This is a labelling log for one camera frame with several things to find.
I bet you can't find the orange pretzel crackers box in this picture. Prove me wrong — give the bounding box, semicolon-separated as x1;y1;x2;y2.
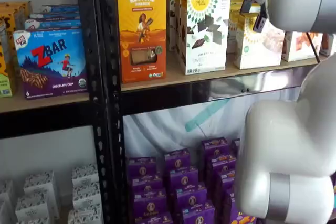
281;30;324;63

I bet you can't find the white Simple Mills thins box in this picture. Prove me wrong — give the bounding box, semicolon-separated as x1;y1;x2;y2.
164;0;207;52
179;0;233;76
173;0;221;55

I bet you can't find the orange Revival snack box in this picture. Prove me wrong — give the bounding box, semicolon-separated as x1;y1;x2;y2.
116;0;167;84

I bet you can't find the black metal shelf rack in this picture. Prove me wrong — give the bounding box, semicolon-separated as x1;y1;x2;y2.
96;0;326;224
0;0;107;224

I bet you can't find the purple snack box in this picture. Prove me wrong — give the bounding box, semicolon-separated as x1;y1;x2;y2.
130;175;164;196
223;189;257;224
181;200;216;224
201;136;232;161
126;156;158;180
205;153;237;177
167;166;200;191
164;148;192;174
213;168;237;196
173;183;208;212
134;212;174;224
133;188;168;217

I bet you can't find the blue ZBar box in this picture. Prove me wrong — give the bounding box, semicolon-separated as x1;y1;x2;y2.
24;19;82;31
29;11;81;22
41;4;80;14
13;28;88;101

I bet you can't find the white patterned box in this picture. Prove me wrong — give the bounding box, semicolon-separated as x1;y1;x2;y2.
15;194;50;222
67;204;103;224
15;217;51;224
71;182;102;209
23;170;60;220
71;164;100;187

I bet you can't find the orange chocolate chip snack box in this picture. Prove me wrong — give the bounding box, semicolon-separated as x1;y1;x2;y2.
0;1;33;33
0;13;17;51
0;44;16;99

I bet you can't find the white backdrop sheet teal print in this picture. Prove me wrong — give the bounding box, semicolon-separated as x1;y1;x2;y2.
122;0;302;163

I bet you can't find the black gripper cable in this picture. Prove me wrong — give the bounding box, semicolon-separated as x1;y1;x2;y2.
305;31;321;64

